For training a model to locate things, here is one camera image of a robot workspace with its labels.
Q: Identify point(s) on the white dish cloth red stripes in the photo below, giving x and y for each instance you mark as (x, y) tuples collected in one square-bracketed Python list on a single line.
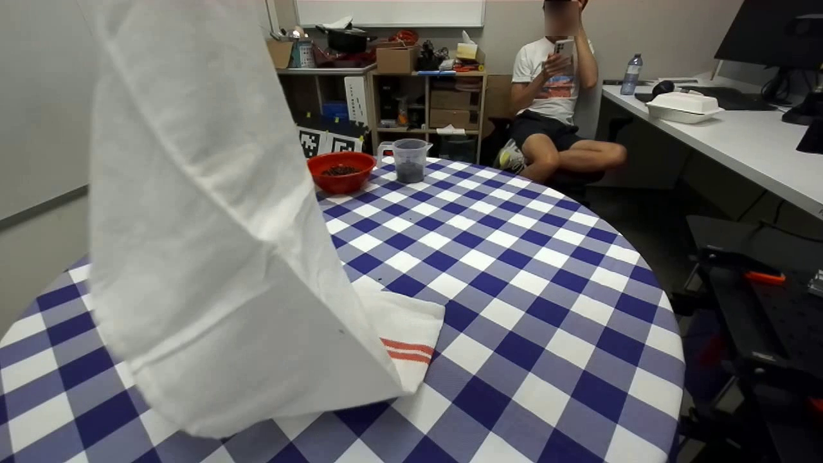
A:
[(213, 257)]

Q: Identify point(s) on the clear plastic measuring cup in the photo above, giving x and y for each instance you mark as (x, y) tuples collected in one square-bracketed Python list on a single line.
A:
[(409, 163)]

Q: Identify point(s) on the red plastic bowl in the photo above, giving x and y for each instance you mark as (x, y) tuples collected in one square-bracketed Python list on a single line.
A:
[(343, 174)]

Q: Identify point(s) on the black white marker board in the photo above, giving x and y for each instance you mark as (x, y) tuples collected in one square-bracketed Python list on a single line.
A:
[(334, 143)]

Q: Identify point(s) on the cardboard box in shelf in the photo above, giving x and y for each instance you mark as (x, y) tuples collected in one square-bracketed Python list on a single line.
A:
[(450, 109)]

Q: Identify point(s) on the wooden shelving unit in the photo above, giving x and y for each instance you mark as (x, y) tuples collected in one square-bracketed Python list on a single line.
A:
[(387, 103)]

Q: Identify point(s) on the blue white checkered tablecloth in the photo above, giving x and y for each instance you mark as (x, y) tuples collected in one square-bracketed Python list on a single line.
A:
[(531, 324)]

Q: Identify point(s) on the open cardboard box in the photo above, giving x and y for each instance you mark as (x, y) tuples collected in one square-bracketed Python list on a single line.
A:
[(395, 58)]

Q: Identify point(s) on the yellow white bottle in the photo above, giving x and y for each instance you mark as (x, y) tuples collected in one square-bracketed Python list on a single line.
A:
[(465, 51)]

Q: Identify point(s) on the seated person white shirt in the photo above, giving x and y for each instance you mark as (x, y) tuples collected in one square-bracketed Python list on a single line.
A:
[(549, 94)]

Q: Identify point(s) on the black pot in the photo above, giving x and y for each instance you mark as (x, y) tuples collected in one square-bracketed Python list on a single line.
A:
[(347, 40)]

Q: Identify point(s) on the small cardboard box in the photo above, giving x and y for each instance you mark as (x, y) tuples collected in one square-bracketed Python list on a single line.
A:
[(284, 55)]

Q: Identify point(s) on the white hanging poster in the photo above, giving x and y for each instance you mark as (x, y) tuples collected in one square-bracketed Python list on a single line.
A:
[(390, 13)]

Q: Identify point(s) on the smartphone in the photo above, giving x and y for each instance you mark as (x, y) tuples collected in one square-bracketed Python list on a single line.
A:
[(563, 50)]

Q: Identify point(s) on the white takeout container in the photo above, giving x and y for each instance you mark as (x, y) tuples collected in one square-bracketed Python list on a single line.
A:
[(683, 107)]

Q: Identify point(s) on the white desk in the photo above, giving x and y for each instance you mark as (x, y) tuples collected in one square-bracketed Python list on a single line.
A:
[(737, 145)]

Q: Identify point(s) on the black keyboard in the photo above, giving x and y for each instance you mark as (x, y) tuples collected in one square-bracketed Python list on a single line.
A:
[(734, 98)]

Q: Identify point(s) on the black robot stand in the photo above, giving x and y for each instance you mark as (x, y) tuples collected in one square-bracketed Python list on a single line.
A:
[(762, 343)]

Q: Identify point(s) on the black computer monitor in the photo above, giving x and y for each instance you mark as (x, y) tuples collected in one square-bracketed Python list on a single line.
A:
[(771, 28)]

